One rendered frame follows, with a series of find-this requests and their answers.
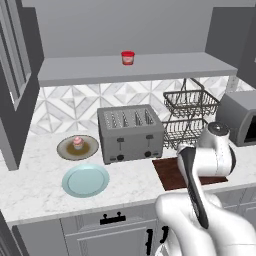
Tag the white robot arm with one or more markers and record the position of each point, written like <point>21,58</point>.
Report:
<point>213,220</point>

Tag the dark brown cutting board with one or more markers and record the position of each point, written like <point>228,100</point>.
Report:
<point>170,173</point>

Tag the grey cabinet shelf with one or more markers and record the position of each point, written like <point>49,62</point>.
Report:
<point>100,70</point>

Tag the red jam jar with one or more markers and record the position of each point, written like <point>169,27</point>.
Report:
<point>127,59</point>

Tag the dark grey open cabinet door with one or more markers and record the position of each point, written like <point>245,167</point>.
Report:
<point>13,100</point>

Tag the grey four-slot toaster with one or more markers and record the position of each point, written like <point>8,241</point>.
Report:
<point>133,140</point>

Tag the pink cupcake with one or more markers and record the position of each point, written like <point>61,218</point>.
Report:
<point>78,142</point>

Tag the grey-brown plate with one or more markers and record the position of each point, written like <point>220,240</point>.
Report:
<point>66,150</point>

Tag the light blue plate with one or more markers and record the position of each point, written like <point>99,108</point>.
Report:
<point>85,180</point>

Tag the grey drawer front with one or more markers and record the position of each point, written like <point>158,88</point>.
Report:
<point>80,221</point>

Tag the grey toaster oven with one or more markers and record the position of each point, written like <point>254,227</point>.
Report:
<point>235,116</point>

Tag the grey cupboard door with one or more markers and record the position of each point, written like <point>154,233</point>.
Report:
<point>110,241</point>
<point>241,203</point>

